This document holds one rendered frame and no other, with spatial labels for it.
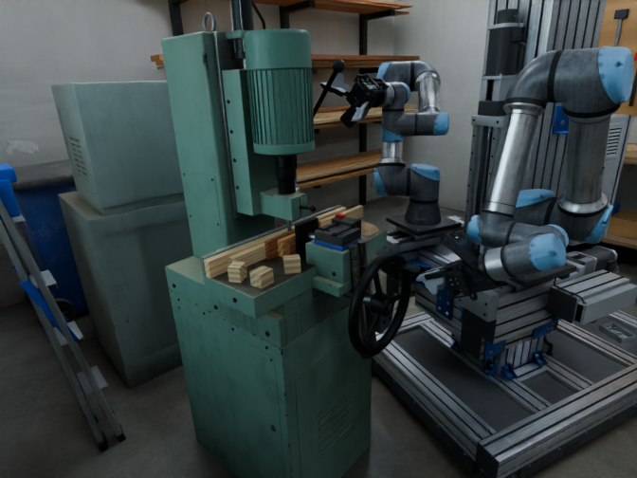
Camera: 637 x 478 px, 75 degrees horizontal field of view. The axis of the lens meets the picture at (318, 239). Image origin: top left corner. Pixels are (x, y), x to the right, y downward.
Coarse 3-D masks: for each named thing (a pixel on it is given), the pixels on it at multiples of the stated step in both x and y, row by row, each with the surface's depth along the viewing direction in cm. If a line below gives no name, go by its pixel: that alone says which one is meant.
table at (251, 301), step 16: (384, 240) 141; (304, 256) 122; (224, 272) 113; (304, 272) 112; (208, 288) 112; (224, 288) 107; (240, 288) 104; (256, 288) 104; (272, 288) 104; (288, 288) 108; (304, 288) 113; (320, 288) 114; (336, 288) 110; (352, 288) 114; (240, 304) 104; (256, 304) 100; (272, 304) 105
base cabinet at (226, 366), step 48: (192, 336) 144; (240, 336) 123; (336, 336) 130; (192, 384) 157; (240, 384) 132; (288, 384) 117; (336, 384) 136; (240, 432) 142; (288, 432) 122; (336, 432) 143
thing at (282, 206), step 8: (264, 192) 127; (272, 192) 126; (296, 192) 125; (264, 200) 126; (272, 200) 124; (280, 200) 122; (288, 200) 119; (296, 200) 120; (304, 200) 123; (264, 208) 127; (272, 208) 125; (280, 208) 123; (288, 208) 120; (296, 208) 121; (280, 216) 124; (288, 216) 121; (296, 216) 122
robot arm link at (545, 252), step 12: (528, 240) 89; (540, 240) 87; (552, 240) 85; (504, 252) 92; (516, 252) 90; (528, 252) 87; (540, 252) 86; (552, 252) 85; (564, 252) 88; (504, 264) 91; (516, 264) 90; (528, 264) 88; (540, 264) 86; (552, 264) 85; (564, 264) 86; (516, 276) 92
